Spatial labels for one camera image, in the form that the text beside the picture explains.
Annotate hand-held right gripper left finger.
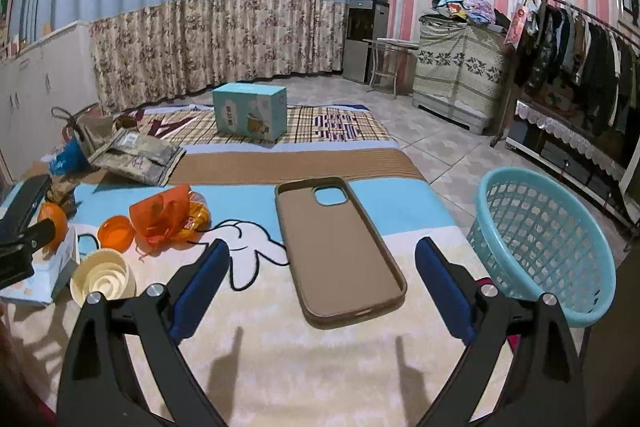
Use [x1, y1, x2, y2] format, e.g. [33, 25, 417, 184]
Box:
[56, 238, 231, 427]

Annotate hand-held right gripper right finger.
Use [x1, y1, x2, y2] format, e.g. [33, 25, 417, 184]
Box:
[414, 236, 587, 427]

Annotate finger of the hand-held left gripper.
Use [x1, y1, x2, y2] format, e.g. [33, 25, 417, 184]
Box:
[0, 219, 57, 292]
[0, 174, 54, 230]

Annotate brown phone case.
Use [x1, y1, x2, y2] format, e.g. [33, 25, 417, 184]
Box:
[275, 176, 408, 331]

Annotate grey printed snack bag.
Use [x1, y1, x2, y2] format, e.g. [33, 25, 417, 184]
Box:
[89, 129, 187, 186]

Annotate light blue plastic basket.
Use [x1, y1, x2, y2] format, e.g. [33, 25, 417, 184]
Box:
[466, 167, 617, 328]

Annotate orange ball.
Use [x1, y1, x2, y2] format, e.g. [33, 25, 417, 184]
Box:
[37, 202, 69, 251]

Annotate pale blue tissue box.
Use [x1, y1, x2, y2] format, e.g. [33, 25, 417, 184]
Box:
[0, 227, 81, 307]

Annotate blue plastic bag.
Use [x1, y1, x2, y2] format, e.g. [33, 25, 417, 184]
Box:
[48, 138, 89, 178]

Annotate yellow snack wrapper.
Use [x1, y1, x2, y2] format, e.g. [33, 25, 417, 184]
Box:
[187, 192, 212, 239]

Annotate orange mesh pouch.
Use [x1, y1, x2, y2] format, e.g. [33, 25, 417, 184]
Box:
[129, 185, 194, 254]

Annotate cream plastic cup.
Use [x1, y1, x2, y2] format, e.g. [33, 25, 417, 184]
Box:
[70, 249, 137, 308]

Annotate small orange bowl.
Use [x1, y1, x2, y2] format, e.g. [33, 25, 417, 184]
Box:
[97, 215, 135, 251]

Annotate white cabinets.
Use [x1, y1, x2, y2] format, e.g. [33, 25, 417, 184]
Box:
[0, 23, 101, 180]

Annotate light blue cardboard box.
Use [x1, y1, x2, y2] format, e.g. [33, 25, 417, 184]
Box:
[212, 82, 288, 142]

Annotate cloth-covered cabinet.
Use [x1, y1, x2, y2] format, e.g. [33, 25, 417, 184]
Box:
[412, 14, 511, 136]

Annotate floral curtain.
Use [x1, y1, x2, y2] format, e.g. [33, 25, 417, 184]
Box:
[90, 0, 351, 112]

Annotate folding table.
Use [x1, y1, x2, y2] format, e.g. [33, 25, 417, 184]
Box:
[362, 38, 419, 98]

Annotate grey water dispenser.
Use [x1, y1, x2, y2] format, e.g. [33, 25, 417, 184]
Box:
[343, 0, 390, 82]

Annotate red and white hanging bag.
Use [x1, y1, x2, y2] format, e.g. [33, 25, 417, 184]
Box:
[505, 6, 532, 46]

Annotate row of hanging clothes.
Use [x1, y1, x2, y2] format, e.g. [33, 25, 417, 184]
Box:
[515, 0, 640, 148]

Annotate pile of colourful clothes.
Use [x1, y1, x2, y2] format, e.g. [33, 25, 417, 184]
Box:
[431, 0, 497, 26]

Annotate metal clothes rack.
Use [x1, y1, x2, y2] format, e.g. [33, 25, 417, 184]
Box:
[492, 0, 640, 228]

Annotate beige drawstring bag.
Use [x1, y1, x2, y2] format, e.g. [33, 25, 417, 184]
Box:
[51, 104, 119, 158]

